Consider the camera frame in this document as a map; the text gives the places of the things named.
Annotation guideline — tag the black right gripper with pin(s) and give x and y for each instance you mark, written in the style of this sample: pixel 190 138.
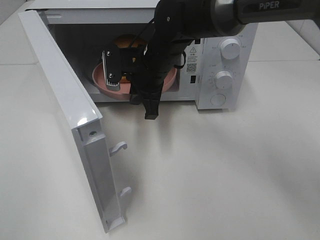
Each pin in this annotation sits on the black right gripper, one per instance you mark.
pixel 158 59

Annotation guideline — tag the pink round plate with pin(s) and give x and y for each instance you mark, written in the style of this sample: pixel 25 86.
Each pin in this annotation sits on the pink round plate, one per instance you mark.
pixel 122 90

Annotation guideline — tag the burger with lettuce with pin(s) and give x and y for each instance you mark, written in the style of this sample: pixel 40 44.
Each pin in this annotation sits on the burger with lettuce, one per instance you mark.
pixel 124 41

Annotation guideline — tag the white microwave door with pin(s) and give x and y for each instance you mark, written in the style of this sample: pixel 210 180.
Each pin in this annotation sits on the white microwave door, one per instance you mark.
pixel 83 118

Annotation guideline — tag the round white door button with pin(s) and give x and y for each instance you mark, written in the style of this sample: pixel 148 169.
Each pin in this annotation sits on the round white door button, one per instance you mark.
pixel 218 99

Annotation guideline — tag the white timer knob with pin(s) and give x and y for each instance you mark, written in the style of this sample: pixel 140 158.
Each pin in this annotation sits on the white timer knob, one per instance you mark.
pixel 223 80

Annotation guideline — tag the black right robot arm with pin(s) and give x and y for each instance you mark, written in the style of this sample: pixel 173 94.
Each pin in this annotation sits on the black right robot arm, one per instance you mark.
pixel 178 22

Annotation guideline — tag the white warning label sticker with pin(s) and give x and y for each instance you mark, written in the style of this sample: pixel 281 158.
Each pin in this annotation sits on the white warning label sticker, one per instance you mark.
pixel 192 59

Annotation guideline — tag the white microwave oven body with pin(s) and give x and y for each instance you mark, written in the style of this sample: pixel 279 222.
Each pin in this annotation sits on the white microwave oven body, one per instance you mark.
pixel 89 51

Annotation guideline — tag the upper white power knob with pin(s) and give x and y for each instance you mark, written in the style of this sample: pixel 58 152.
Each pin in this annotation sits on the upper white power knob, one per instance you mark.
pixel 230 48

